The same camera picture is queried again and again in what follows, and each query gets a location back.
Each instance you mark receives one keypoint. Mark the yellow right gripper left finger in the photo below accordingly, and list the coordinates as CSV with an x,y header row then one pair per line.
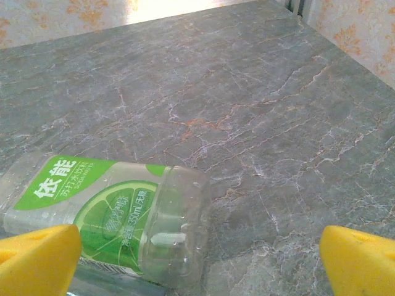
x,y
34,262

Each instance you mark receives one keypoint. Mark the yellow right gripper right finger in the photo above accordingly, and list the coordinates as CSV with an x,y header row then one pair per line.
x,y
361,265

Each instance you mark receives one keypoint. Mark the clear bluish plastic bottle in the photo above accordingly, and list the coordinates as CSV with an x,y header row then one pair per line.
x,y
123,283

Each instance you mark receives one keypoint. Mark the green label soda water bottle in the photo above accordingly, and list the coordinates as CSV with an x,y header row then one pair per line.
x,y
117,209

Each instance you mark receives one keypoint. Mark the aluminium right frame post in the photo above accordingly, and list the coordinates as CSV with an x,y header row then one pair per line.
x,y
296,6

